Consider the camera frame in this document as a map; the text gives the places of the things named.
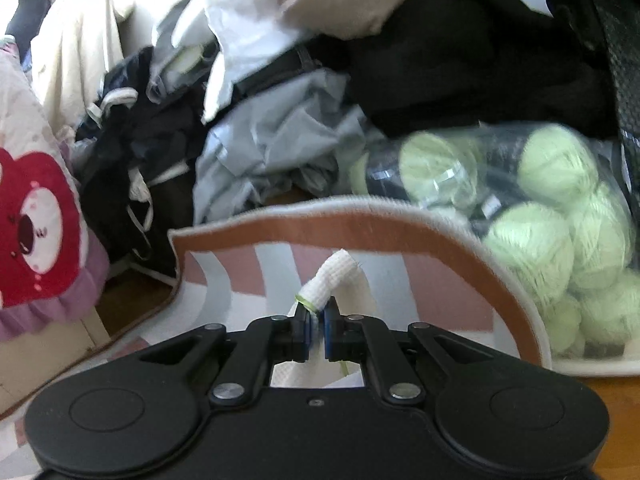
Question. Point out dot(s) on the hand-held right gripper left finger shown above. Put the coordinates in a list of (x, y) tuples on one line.
[(302, 335)]

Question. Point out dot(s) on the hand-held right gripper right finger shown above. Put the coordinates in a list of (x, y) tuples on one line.
[(331, 332)]

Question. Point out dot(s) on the cream knit cardigan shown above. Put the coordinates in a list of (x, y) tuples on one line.
[(335, 275)]

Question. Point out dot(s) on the pile of clothes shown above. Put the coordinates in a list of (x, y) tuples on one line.
[(475, 60)]

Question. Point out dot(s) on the checkered rug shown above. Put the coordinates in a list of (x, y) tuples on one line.
[(350, 230)]

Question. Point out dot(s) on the bag of green yarn balls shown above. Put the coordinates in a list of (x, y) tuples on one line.
[(535, 250)]

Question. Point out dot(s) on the beige bed base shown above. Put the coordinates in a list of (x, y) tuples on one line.
[(50, 355)]

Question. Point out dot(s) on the quilted bear print bedspread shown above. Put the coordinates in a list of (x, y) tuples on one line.
[(35, 200)]

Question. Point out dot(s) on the black mesh bag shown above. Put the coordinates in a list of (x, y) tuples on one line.
[(622, 50)]

